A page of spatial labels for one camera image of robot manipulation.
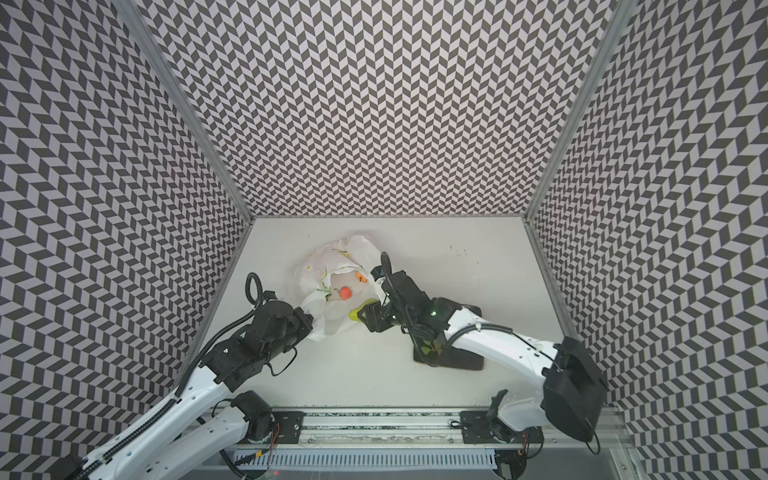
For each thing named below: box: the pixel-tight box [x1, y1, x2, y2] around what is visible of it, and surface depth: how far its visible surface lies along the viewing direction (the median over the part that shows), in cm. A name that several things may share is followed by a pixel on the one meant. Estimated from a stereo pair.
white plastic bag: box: [295, 235, 380, 341], surface depth 93 cm
